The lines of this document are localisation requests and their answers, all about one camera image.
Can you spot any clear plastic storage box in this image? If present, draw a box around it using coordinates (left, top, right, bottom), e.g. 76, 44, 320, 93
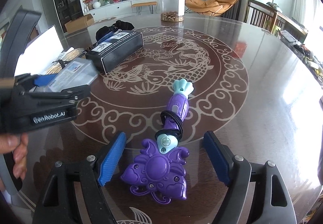
36, 58, 98, 92

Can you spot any purple toy wand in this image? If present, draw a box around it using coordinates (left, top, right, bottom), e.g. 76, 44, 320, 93
121, 78, 194, 205

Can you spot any left hand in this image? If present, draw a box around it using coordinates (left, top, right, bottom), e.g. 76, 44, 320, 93
0, 133, 28, 180

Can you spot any bag of cotton swabs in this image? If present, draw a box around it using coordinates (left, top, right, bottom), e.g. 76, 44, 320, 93
41, 47, 85, 75

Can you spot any black rectangular box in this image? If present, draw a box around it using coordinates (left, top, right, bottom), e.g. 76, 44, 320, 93
85, 31, 144, 74

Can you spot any cardboard box on floor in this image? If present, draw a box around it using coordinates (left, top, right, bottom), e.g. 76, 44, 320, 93
65, 14, 94, 34

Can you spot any black scrunchie far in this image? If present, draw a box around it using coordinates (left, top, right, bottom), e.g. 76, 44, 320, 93
95, 20, 134, 42

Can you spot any red flower vase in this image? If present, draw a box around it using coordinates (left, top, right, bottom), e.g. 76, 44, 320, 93
82, 0, 94, 10

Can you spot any white tv cabinet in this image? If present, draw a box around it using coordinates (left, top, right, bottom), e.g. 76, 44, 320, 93
83, 0, 160, 22

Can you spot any small wooden bench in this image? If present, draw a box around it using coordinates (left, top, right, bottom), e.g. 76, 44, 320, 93
131, 1, 158, 15

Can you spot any clear jar with black lid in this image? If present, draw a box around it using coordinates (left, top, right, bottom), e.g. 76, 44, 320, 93
159, 0, 185, 22

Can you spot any wooden chair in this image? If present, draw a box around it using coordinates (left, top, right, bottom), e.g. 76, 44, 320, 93
244, 0, 278, 33

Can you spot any orange lounge chair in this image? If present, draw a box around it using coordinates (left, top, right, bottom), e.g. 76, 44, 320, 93
185, 0, 238, 17

